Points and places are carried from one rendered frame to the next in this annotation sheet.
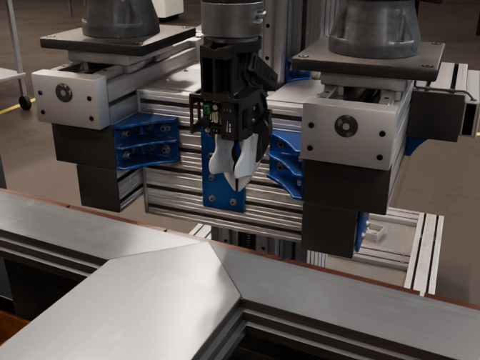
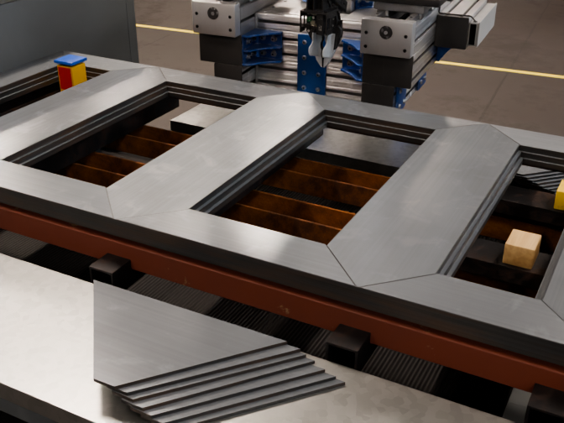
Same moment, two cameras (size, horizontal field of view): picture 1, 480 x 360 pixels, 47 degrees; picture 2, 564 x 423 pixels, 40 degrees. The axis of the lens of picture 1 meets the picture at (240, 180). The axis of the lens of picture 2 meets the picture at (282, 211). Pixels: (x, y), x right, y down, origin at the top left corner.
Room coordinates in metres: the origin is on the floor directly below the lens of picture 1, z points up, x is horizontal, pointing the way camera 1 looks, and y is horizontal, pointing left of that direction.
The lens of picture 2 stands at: (-1.17, 0.03, 1.47)
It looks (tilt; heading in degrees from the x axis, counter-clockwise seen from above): 28 degrees down; 2
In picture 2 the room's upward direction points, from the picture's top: straight up
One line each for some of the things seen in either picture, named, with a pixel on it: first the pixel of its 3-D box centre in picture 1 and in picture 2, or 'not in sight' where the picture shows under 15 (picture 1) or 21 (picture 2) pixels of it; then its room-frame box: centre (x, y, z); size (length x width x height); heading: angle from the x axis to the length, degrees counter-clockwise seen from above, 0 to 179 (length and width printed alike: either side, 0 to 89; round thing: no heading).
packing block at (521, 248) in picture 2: not in sight; (522, 248); (-0.01, -0.34, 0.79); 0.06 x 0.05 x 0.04; 155
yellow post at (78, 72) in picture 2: not in sight; (75, 98); (0.76, 0.66, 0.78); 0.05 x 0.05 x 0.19; 65
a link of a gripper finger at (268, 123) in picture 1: (253, 129); (332, 31); (0.70, -0.02, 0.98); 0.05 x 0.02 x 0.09; 65
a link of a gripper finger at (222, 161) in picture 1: (221, 162); (315, 49); (0.69, 0.02, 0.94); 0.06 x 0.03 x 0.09; 155
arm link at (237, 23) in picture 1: (234, 20); not in sight; (0.69, 0.01, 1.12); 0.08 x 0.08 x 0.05
